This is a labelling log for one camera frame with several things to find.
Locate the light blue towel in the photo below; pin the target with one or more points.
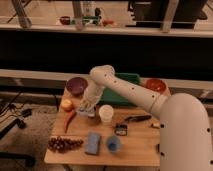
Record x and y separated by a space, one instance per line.
89 113

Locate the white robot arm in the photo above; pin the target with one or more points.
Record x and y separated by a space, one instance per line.
185 133

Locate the white plastic cup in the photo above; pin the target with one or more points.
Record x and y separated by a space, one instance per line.
106 113

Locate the blue plastic cup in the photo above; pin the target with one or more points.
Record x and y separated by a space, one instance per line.
113 144

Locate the green plastic tray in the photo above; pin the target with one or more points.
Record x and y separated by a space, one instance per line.
112 98

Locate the purple bowl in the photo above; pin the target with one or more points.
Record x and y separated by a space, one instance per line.
76 86

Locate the yellow apple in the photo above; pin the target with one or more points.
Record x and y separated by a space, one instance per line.
66 105

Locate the small black box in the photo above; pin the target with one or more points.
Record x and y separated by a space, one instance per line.
121 130

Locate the orange carrot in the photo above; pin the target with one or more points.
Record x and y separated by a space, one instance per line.
70 115

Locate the blue sponge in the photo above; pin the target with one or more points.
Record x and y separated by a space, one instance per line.
92 143

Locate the orange object on shelf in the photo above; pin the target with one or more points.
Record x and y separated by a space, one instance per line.
107 23

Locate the green toy on shelf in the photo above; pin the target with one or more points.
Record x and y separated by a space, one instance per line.
88 20

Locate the bunch of red grapes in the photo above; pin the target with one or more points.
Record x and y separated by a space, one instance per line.
63 145

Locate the red bowl on shelf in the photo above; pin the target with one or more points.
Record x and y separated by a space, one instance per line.
65 20

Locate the black handled spoon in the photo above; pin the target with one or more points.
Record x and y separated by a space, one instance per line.
137 118

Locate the wooden handled brush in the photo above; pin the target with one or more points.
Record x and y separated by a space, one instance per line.
155 125

